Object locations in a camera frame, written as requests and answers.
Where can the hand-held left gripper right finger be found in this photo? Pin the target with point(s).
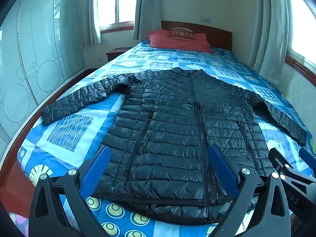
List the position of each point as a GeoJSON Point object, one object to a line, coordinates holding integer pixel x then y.
{"type": "Point", "coordinates": [222, 171]}

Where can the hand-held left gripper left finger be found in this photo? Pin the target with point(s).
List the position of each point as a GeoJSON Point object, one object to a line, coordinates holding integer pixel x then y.
{"type": "Point", "coordinates": [97, 170]}

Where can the grey curtain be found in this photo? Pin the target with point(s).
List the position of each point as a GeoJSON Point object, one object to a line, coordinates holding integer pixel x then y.
{"type": "Point", "coordinates": [145, 9]}
{"type": "Point", "coordinates": [269, 29]}

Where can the glass door wardrobe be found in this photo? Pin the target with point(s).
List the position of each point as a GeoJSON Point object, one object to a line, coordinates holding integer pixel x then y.
{"type": "Point", "coordinates": [42, 49]}

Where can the white curtain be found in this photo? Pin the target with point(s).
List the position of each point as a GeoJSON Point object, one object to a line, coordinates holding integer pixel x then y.
{"type": "Point", "coordinates": [95, 17]}

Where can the window with wooden sill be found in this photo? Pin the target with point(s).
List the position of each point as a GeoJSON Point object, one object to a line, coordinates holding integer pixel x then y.
{"type": "Point", "coordinates": [303, 27]}
{"type": "Point", "coordinates": [116, 5]}

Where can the red pillow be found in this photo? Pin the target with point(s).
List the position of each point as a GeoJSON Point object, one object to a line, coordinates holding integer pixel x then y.
{"type": "Point", "coordinates": [160, 40]}

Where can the blue patterned bedsheet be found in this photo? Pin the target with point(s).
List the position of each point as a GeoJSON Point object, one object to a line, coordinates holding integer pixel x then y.
{"type": "Point", "coordinates": [74, 133]}

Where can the white wall socket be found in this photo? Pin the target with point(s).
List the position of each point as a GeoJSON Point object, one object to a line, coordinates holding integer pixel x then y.
{"type": "Point", "coordinates": [205, 19]}

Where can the black puffer jacket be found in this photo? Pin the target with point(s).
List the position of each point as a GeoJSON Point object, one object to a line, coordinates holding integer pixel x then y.
{"type": "Point", "coordinates": [172, 118]}

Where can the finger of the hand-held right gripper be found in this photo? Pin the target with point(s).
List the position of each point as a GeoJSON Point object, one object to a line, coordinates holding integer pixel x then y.
{"type": "Point", "coordinates": [279, 159]}
{"type": "Point", "coordinates": [308, 159]}

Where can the brown wooden headboard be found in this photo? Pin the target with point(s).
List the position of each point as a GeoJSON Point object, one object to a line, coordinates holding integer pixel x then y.
{"type": "Point", "coordinates": [217, 33]}

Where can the small brown printed cushion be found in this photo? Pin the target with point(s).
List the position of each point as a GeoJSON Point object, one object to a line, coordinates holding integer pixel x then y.
{"type": "Point", "coordinates": [180, 32]}

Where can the wooden nightstand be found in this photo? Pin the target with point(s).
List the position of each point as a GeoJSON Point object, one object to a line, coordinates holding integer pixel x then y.
{"type": "Point", "coordinates": [116, 53]}

